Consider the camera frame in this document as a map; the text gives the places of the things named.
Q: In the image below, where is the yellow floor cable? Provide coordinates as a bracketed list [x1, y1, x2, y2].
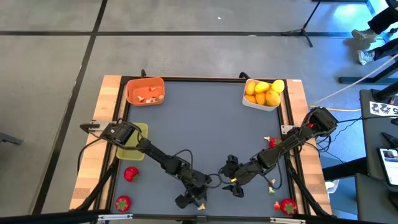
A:
[309, 105, 362, 113]

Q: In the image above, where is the white plastic basket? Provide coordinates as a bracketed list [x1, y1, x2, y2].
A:
[241, 78, 282, 112]

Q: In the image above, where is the black floor cable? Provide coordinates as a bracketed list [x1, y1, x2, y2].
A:
[76, 136, 105, 175]

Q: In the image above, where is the silver frame bracket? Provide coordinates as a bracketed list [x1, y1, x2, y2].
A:
[269, 217, 307, 224]
[96, 213, 134, 222]

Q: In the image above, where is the white object under table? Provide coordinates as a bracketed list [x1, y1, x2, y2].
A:
[325, 179, 340, 194]

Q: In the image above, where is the person's shoe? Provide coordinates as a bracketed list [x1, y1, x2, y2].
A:
[356, 49, 376, 66]
[351, 27, 377, 40]

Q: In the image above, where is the person's leg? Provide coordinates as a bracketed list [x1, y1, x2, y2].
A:
[368, 6, 398, 35]
[373, 39, 398, 62]

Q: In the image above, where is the yellow lemon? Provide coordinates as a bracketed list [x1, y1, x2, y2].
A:
[271, 79, 285, 94]
[254, 82, 271, 94]

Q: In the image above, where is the grey furniture foot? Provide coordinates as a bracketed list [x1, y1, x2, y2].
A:
[0, 132, 24, 146]

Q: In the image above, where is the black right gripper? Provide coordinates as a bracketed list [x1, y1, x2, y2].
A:
[221, 164, 265, 198]

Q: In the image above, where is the white floor cable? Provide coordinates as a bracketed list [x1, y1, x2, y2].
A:
[315, 54, 398, 103]

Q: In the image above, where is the black tripod stand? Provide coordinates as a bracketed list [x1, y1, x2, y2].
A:
[281, 0, 323, 48]

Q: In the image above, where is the smartphone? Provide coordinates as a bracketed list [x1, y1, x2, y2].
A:
[377, 147, 398, 187]

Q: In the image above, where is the yellow-green plastic basket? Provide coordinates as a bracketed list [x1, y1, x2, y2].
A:
[116, 121, 149, 162]

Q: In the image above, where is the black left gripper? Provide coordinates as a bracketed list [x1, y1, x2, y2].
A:
[182, 169, 214, 207]

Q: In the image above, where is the black aluminium rig frame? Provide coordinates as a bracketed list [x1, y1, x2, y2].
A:
[0, 74, 335, 224]

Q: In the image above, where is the orange plastic basket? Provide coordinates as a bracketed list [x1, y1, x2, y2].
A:
[125, 77, 166, 108]

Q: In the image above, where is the white marker sheet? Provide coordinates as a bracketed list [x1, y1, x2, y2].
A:
[369, 101, 398, 118]

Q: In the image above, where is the black desk leg frame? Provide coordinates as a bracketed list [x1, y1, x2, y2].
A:
[338, 52, 398, 85]

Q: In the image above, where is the dark grey desk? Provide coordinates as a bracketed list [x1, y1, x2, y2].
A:
[359, 88, 398, 187]

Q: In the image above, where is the wooden table side board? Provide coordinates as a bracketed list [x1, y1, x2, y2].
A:
[68, 74, 125, 211]
[285, 79, 333, 215]

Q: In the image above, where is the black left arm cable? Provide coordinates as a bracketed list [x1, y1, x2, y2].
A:
[172, 149, 194, 170]

